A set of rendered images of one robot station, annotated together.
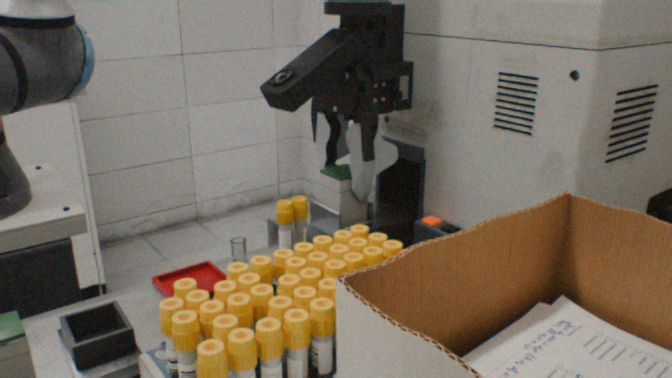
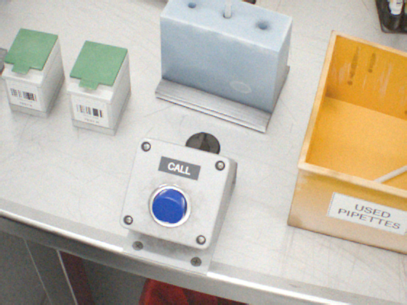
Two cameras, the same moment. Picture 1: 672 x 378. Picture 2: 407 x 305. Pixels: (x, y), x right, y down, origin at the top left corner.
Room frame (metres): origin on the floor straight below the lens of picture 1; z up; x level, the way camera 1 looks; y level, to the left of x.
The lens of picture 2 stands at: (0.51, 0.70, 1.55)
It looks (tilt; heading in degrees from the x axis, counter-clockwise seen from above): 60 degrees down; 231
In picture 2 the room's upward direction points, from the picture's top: 2 degrees clockwise
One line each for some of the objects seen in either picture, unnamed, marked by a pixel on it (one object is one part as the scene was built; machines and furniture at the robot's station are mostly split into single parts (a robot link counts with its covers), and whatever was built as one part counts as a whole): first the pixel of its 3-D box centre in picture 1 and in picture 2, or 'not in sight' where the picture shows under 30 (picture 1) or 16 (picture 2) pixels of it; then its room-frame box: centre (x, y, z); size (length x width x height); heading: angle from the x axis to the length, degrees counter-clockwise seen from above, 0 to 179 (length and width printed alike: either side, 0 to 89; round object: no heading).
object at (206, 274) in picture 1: (193, 283); not in sight; (0.53, 0.15, 0.88); 0.07 x 0.07 x 0.01; 37
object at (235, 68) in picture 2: not in sight; (224, 51); (0.21, 0.35, 0.92); 0.10 x 0.07 x 0.10; 122
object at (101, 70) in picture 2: not in sight; (99, 87); (0.31, 0.31, 0.91); 0.05 x 0.04 x 0.07; 37
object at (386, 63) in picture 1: (362, 59); not in sight; (0.62, -0.03, 1.10); 0.09 x 0.08 x 0.12; 127
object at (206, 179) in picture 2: not in sight; (185, 172); (0.31, 0.42, 0.92); 0.13 x 0.07 x 0.08; 37
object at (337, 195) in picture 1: (341, 198); not in sight; (0.60, -0.01, 0.95); 0.05 x 0.04 x 0.06; 37
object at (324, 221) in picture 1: (356, 217); not in sight; (0.62, -0.02, 0.92); 0.21 x 0.07 x 0.05; 127
